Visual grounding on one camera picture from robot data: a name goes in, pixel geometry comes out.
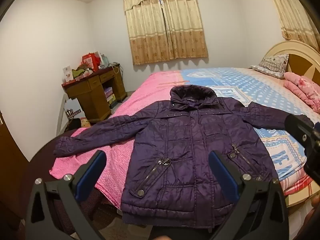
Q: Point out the white printed paper bag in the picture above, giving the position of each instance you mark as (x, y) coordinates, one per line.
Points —
(73, 109)

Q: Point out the dark purple quilted jacket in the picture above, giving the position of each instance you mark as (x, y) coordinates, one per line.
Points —
(169, 181)

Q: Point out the red gift bag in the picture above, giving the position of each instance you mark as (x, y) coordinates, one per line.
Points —
(92, 60)

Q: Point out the pink folded quilt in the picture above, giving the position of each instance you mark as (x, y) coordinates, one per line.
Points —
(304, 88)

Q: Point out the beige patterned window curtain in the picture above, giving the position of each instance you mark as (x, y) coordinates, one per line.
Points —
(164, 30)

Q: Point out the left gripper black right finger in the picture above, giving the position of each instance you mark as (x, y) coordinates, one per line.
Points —
(259, 210)

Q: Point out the grey folded frame against wall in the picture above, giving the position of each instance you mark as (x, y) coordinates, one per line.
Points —
(62, 120)

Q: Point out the grey patterned pillow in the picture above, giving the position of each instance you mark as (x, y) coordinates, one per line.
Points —
(274, 66)

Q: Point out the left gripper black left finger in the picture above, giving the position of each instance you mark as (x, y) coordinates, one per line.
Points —
(71, 190)

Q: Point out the brown wooden desk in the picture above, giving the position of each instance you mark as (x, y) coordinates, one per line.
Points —
(90, 92)

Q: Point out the pink and blue bedspread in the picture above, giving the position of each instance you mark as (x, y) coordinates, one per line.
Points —
(286, 153)

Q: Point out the dark maroon mesh chair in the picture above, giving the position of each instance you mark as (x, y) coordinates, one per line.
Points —
(54, 208)

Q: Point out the stacked books in desk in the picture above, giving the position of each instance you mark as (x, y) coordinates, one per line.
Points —
(110, 96)

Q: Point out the cream wooden headboard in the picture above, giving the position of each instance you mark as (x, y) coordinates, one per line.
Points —
(303, 59)

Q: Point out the white greeting card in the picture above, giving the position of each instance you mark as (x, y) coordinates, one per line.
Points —
(68, 74)

